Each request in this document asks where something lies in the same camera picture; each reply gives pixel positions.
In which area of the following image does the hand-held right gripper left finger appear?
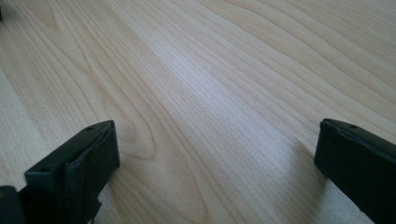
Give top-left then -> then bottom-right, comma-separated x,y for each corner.
18,119 -> 121,224

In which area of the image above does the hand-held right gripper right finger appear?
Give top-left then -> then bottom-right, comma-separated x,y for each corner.
314,118 -> 396,224

